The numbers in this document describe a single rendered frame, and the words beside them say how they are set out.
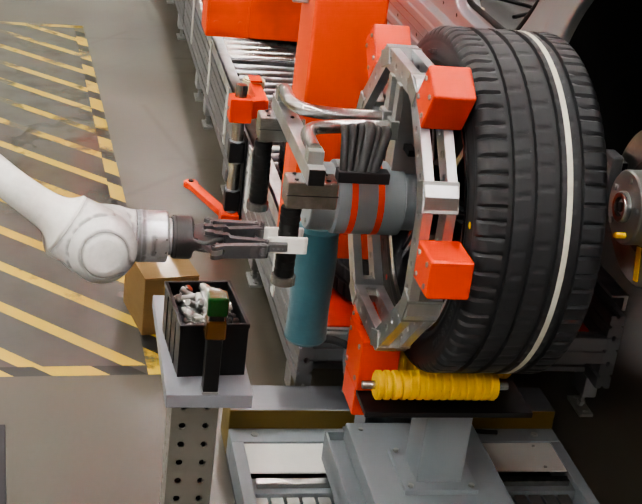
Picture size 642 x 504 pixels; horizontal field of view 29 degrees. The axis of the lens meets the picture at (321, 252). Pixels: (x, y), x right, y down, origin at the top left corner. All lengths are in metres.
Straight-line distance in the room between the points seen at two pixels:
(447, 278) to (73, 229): 0.61
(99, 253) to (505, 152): 0.69
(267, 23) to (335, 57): 1.98
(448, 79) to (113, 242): 0.62
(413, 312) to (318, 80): 0.73
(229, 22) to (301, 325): 2.28
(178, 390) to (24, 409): 0.85
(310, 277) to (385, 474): 0.47
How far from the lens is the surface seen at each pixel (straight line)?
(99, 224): 1.93
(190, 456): 2.76
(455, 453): 2.65
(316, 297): 2.54
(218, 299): 2.35
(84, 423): 3.19
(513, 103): 2.17
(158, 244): 2.13
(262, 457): 2.96
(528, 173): 2.13
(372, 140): 2.14
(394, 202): 2.32
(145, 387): 3.34
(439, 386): 2.43
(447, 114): 2.13
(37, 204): 1.98
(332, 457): 2.84
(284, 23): 4.72
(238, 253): 2.13
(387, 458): 2.75
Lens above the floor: 1.70
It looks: 24 degrees down
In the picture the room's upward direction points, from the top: 7 degrees clockwise
